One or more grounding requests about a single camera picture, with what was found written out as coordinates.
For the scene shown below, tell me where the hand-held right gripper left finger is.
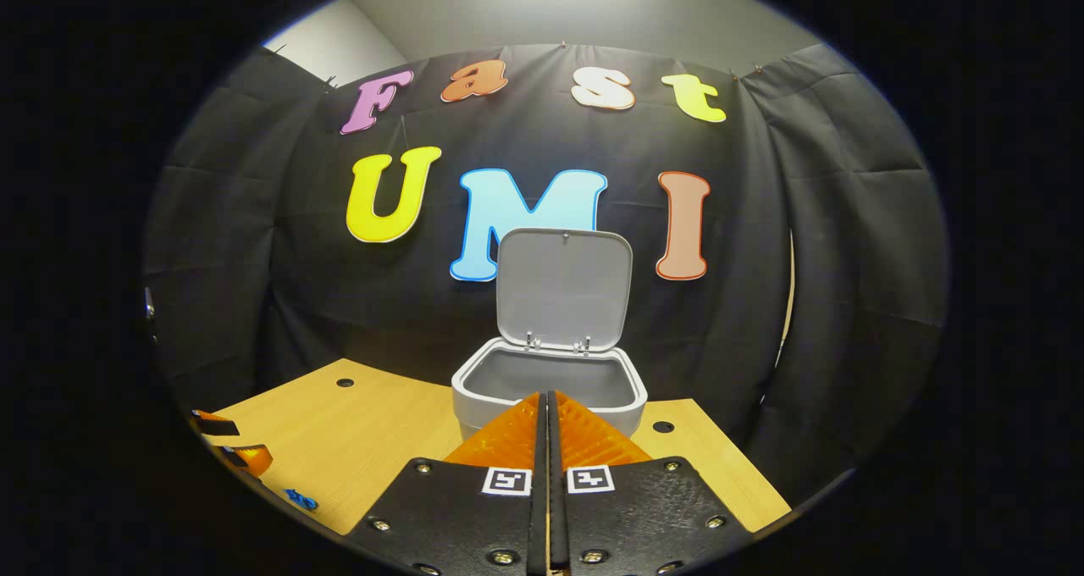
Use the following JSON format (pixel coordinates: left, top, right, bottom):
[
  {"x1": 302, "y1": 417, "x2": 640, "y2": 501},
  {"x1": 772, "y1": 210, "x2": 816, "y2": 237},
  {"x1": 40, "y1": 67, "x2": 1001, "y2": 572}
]
[{"x1": 346, "y1": 391, "x2": 548, "y2": 576}]

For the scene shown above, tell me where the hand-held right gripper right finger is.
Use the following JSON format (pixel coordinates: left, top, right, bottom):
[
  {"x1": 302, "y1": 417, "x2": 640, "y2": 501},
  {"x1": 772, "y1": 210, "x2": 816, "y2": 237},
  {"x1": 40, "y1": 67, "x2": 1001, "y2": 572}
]
[{"x1": 547, "y1": 391, "x2": 755, "y2": 576}]

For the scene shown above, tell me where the white desktop garbage bin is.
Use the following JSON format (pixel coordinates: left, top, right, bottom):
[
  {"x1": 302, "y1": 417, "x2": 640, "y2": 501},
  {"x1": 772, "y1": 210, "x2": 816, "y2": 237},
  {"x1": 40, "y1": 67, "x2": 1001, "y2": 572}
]
[{"x1": 451, "y1": 228, "x2": 649, "y2": 441}]

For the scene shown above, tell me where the black backdrop cloth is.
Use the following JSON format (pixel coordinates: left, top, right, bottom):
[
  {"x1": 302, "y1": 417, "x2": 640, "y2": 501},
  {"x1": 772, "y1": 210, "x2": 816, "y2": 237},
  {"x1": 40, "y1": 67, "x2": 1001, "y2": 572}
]
[{"x1": 142, "y1": 44, "x2": 949, "y2": 509}]

